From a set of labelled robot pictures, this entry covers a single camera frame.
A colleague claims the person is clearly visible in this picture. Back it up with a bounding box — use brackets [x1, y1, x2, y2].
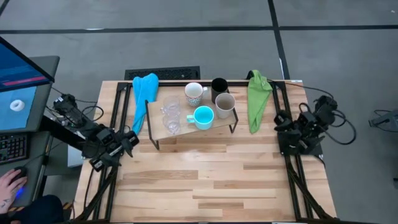
[0, 194, 65, 224]

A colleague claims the black computer mouse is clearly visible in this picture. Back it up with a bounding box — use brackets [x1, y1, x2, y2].
[14, 166, 29, 180]

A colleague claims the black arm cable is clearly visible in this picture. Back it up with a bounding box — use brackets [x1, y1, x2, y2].
[267, 78, 335, 98]

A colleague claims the teal mug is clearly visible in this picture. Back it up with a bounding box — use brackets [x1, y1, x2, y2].
[186, 105, 215, 131]

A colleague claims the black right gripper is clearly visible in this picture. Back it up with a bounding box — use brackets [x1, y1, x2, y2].
[274, 111, 326, 155]

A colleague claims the person's hand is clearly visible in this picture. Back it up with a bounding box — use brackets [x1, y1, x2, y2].
[0, 175, 28, 215]

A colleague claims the white box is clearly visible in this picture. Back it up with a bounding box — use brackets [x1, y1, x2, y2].
[67, 145, 83, 169]

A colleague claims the wooden shelf with black legs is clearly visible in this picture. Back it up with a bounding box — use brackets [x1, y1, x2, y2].
[145, 85, 239, 151]

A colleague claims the grey side desk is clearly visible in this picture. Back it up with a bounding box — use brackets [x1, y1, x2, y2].
[0, 55, 60, 208]

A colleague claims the blue cloth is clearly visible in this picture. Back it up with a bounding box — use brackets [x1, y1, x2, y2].
[132, 73, 160, 135]

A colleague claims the clear glass mug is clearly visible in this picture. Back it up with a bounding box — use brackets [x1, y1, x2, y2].
[162, 114, 182, 135]
[160, 95, 182, 116]

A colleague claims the grey framed screen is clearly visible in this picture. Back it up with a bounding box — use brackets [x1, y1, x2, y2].
[0, 83, 52, 134]

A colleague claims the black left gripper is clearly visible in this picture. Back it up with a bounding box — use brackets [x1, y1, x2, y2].
[90, 128, 140, 172]

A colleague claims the tall beige cup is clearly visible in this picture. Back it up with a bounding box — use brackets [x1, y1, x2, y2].
[215, 92, 236, 119]

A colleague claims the green cloth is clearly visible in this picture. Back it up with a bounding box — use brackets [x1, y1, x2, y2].
[247, 69, 274, 134]

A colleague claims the black cup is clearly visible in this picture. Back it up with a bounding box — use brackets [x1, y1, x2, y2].
[211, 77, 229, 104]

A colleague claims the backlit black keyboard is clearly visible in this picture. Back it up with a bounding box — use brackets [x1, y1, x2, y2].
[0, 133, 30, 166]

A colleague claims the white patterned mug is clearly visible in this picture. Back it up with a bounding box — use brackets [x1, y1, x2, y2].
[184, 82, 208, 108]

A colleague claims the black metal table frame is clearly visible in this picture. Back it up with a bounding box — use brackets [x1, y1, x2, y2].
[74, 80, 340, 223]

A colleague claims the black computer monitor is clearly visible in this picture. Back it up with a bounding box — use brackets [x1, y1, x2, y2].
[0, 36, 56, 93]

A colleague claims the thin black cable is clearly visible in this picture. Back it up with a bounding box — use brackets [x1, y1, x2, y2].
[51, 86, 105, 122]

